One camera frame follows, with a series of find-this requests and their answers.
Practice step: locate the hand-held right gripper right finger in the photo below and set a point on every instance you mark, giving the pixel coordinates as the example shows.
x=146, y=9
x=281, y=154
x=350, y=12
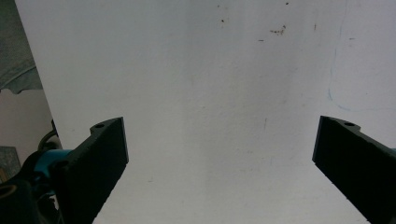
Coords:
x=355, y=161

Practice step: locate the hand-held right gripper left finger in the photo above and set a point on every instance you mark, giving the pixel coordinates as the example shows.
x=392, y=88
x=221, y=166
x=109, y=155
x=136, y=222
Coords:
x=96, y=165

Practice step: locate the grey-green cloth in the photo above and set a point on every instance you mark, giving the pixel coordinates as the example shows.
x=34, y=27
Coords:
x=15, y=53

